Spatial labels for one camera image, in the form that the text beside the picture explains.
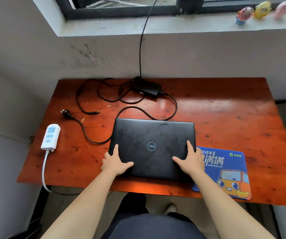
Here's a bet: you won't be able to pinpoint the pink doll toy figure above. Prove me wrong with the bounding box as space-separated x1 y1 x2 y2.
235 6 254 26

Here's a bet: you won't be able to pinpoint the person's light shoe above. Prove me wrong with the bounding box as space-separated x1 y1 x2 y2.
164 204 178 214

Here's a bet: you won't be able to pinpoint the long black cable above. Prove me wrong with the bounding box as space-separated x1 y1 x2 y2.
139 0 159 79

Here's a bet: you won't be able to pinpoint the white power strip cord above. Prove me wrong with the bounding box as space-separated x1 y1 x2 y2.
41 150 59 194

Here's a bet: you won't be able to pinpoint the black laptop power adapter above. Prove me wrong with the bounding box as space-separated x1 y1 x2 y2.
132 77 162 98

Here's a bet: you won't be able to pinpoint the white power strip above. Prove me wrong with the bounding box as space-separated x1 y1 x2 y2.
41 124 61 151

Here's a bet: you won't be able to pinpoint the yellow toy figure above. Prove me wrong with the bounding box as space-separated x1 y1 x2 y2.
253 1 272 20

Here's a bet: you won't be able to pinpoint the blue cartoon car mouse pad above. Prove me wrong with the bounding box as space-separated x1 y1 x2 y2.
192 146 252 200

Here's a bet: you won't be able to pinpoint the black cord with barrel plug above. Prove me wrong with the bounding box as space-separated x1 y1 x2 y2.
75 78 144 115

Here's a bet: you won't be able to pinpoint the person's left hand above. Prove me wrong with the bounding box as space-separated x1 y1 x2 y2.
101 144 135 176

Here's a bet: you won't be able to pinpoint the black laptop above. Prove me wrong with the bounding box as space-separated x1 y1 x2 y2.
108 118 196 183

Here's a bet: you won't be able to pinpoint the black cord with wall plug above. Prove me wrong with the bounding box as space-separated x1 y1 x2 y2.
61 91 178 145

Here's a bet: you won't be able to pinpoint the person's right forearm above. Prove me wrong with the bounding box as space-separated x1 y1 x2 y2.
191 169 276 239

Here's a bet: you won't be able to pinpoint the person's left forearm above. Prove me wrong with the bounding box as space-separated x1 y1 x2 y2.
40 169 120 239

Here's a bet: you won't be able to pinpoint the person's right hand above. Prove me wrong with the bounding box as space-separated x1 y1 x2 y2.
172 140 206 177

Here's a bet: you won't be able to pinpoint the person's dark trousers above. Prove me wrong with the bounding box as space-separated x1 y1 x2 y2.
100 194 208 239

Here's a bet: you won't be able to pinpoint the dark window frame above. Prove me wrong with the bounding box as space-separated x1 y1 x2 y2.
54 0 286 21

